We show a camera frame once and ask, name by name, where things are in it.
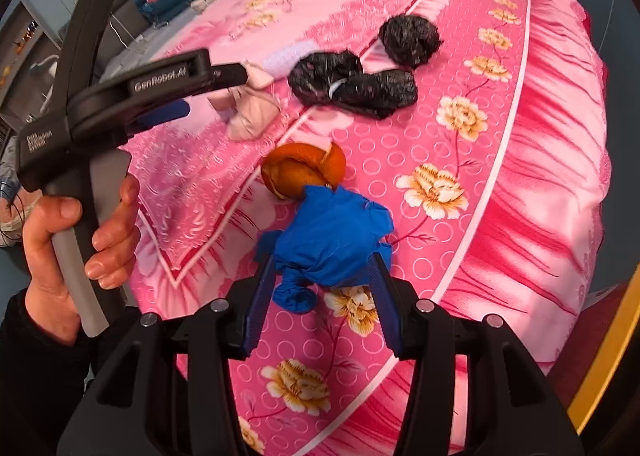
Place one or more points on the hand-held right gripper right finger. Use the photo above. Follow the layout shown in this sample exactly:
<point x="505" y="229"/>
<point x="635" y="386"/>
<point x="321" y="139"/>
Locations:
<point x="386" y="306"/>

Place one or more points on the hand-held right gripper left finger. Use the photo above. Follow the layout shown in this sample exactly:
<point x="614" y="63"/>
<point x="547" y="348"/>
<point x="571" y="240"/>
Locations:
<point x="259" y="306"/>

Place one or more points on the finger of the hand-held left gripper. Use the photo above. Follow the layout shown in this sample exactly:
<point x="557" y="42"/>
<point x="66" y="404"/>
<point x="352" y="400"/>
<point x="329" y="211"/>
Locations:
<point x="165" y="115"/>
<point x="230" y="75"/>

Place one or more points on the pink cloth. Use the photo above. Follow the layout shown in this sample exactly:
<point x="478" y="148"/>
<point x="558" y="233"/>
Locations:
<point x="250" y="111"/>

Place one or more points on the person's left forearm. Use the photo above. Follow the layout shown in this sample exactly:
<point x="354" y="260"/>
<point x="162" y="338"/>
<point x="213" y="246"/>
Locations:
<point x="40" y="386"/>

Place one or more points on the person's left hand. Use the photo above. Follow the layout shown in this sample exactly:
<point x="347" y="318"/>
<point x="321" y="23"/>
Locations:
<point x="45" y="281"/>

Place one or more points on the white desk lamp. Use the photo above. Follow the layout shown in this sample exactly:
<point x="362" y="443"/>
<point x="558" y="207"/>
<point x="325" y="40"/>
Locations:
<point x="47" y="71"/>

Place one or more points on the grey striped bedsheet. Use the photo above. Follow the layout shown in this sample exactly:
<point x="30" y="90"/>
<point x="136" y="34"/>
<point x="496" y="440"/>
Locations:
<point x="140" y="36"/>

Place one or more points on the black plastic bag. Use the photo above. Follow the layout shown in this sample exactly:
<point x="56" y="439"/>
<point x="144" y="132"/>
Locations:
<point x="320" y="73"/>

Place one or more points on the orange sock bundle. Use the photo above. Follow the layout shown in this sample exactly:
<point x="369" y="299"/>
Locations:
<point x="300" y="166"/>

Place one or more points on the black sock pair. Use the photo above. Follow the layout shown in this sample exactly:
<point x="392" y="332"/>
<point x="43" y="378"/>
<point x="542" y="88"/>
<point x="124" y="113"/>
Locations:
<point x="380" y="93"/>

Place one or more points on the pink floral bedsheet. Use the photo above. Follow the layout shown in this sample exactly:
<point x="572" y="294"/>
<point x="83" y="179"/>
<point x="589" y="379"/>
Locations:
<point x="500" y="186"/>

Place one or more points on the black sock ball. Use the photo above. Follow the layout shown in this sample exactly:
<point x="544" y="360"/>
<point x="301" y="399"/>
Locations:
<point x="410" y="41"/>

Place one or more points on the wall shelf unit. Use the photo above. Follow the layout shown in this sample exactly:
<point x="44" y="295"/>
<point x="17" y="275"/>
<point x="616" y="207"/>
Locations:
<point x="30" y="36"/>

